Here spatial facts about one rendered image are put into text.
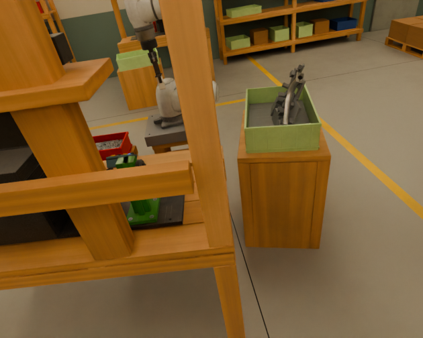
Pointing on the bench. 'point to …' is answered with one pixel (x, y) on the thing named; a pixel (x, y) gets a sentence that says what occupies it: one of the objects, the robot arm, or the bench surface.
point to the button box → (115, 159)
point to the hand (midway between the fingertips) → (160, 82)
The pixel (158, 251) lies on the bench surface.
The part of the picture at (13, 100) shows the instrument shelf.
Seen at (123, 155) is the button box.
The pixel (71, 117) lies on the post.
